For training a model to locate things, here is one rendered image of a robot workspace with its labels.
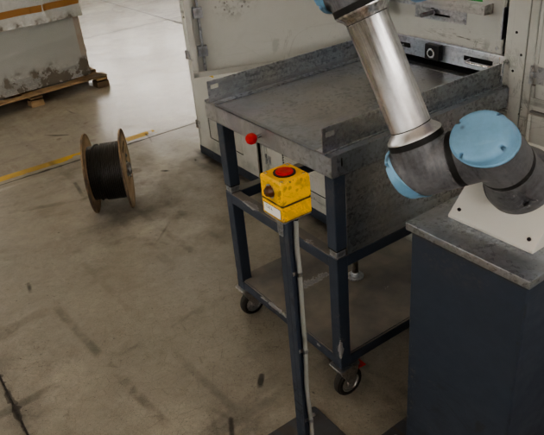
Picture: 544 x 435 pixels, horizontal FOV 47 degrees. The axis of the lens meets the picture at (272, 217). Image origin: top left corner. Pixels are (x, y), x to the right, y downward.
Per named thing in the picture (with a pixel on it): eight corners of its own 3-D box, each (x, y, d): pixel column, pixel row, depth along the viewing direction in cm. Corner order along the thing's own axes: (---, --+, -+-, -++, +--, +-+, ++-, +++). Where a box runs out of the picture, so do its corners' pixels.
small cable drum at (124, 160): (137, 221, 310) (121, 146, 290) (92, 228, 308) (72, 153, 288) (138, 185, 344) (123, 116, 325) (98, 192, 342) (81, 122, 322)
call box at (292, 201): (283, 225, 137) (280, 184, 132) (262, 212, 143) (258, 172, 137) (313, 212, 140) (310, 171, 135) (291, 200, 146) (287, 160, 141)
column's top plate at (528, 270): (617, 230, 137) (619, 222, 136) (529, 290, 121) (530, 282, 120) (492, 183, 160) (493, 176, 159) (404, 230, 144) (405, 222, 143)
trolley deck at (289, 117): (332, 179, 156) (331, 157, 153) (206, 117, 201) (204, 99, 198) (506, 106, 188) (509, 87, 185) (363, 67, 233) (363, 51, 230)
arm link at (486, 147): (538, 180, 122) (512, 150, 113) (471, 197, 130) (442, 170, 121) (531, 128, 127) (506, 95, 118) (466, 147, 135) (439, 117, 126)
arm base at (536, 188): (572, 160, 130) (557, 139, 123) (535, 224, 129) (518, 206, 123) (508, 141, 140) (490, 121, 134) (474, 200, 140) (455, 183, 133)
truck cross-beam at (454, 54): (504, 76, 189) (506, 56, 186) (378, 47, 228) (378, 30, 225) (515, 72, 191) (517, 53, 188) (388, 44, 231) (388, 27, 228)
